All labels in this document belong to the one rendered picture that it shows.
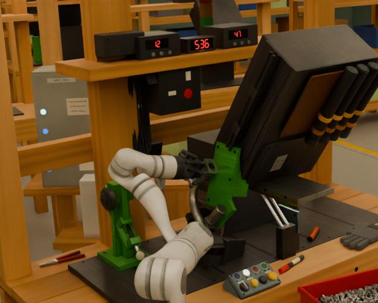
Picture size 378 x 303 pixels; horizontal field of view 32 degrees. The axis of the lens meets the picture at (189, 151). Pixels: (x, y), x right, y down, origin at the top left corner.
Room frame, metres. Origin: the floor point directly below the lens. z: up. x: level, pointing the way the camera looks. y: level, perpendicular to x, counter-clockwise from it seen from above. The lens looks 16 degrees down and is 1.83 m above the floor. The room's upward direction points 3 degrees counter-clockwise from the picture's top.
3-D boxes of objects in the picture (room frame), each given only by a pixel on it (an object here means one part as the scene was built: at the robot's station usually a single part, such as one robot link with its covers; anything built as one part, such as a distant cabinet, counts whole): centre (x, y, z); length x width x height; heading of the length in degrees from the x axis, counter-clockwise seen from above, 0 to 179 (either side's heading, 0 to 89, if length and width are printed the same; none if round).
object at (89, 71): (2.35, -0.01, 1.52); 0.90 x 0.25 x 0.04; 125
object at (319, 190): (2.10, -0.28, 1.11); 0.39 x 0.16 x 0.03; 35
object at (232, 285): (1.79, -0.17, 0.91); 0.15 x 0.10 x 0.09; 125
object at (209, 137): (2.31, -0.17, 1.07); 0.30 x 0.18 x 0.34; 125
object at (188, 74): (2.25, 0.05, 1.42); 0.17 x 0.12 x 0.15; 125
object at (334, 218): (2.14, -0.16, 0.89); 1.10 x 0.42 x 0.02; 125
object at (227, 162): (2.05, -0.13, 1.17); 0.13 x 0.12 x 0.20; 125
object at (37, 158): (2.44, 0.05, 1.23); 1.30 x 0.05 x 0.09; 125
